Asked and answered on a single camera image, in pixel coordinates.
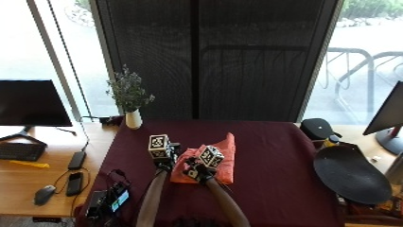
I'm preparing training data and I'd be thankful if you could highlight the grey computer mouse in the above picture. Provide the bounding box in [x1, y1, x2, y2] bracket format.
[34, 184, 58, 206]

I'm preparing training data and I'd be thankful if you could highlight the black round case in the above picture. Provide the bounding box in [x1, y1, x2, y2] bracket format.
[300, 117, 344, 141]

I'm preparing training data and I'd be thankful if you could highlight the yellow paper strip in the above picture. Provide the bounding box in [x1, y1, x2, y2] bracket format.
[10, 160, 51, 169]

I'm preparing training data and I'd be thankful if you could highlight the right glove marker cube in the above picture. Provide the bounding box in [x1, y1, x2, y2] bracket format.
[199, 145, 225, 170]

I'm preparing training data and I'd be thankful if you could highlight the black oval chair seat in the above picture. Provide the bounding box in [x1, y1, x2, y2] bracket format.
[313, 141, 394, 205]

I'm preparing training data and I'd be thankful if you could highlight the dark red tablecloth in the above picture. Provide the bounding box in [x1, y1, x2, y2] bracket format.
[75, 119, 346, 227]

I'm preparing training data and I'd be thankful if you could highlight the black computer monitor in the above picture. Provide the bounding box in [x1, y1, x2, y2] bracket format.
[0, 79, 75, 147]

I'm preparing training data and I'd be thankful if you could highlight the black cable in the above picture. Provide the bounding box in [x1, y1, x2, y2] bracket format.
[55, 115, 111, 152]

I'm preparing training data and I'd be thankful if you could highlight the green flower bunch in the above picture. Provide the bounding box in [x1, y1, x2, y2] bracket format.
[106, 64, 156, 114]

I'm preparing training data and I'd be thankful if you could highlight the person's left hand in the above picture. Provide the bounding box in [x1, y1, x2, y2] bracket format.
[154, 142, 183, 171]

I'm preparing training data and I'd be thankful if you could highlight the salmon pink cloth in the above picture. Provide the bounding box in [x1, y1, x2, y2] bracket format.
[170, 131, 237, 185]

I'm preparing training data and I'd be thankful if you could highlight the left glove marker cube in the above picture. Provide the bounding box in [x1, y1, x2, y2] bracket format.
[148, 133, 172, 160]

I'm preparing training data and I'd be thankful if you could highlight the glove marker cube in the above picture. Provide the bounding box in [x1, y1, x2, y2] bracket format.
[199, 145, 225, 170]
[148, 133, 172, 160]

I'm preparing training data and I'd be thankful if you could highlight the black power adapter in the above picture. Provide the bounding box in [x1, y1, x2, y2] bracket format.
[67, 150, 88, 171]

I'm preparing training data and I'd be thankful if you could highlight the black device with lit screen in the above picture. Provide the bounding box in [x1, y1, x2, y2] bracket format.
[84, 182, 131, 219]

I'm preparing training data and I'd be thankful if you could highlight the black smartphone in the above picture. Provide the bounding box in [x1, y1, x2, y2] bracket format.
[66, 171, 84, 198]

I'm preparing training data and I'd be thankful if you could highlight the black keyboard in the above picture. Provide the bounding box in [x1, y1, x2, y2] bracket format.
[0, 142, 49, 163]

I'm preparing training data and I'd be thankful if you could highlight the white vase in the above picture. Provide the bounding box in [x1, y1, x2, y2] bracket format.
[126, 108, 144, 131]

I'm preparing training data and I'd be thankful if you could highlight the metal bicycle rack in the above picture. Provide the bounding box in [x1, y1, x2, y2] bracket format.
[316, 46, 403, 125]

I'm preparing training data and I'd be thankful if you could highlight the person's right hand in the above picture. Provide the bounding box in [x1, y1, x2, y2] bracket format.
[182, 156, 217, 185]

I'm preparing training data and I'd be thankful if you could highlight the dark monitor with round stand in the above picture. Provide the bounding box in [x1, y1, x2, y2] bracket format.
[362, 80, 403, 156]

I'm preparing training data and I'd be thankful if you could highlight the dark mesh window blind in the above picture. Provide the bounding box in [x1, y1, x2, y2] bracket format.
[90, 0, 341, 123]

